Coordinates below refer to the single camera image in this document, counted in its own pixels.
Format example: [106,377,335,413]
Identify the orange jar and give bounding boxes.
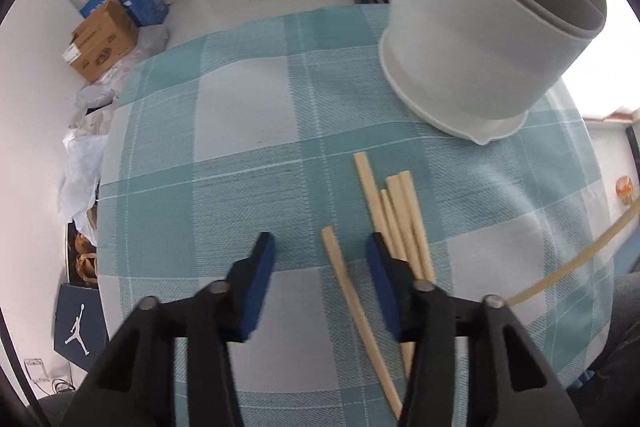
[614,175,639,208]

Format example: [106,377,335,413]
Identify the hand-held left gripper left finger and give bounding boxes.
[60,232,277,427]

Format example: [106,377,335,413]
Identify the white grey utensil holder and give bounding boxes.
[378,0,607,146]

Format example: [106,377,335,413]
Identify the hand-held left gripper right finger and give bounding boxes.
[365,232,586,427]

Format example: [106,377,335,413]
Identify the blue cardboard box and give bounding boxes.
[79,0,170,28]

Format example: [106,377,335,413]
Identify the white power strip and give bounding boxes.
[23,356,51,381]

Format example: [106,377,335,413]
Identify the teal checked tablecloth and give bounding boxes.
[95,4,617,427]

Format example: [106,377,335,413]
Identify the dark blue shoe box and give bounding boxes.
[52,282,109,361]

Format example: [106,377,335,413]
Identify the brown cardboard box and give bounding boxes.
[61,0,140,84]

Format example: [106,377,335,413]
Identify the grey plastic parcel bag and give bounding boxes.
[100,24,172,84]

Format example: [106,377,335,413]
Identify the brown sandals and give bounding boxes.
[74,216,102,289]

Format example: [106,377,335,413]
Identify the white plastic bag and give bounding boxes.
[57,127,109,224]

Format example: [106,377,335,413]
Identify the white paper parcel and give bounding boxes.
[74,84,122,138]

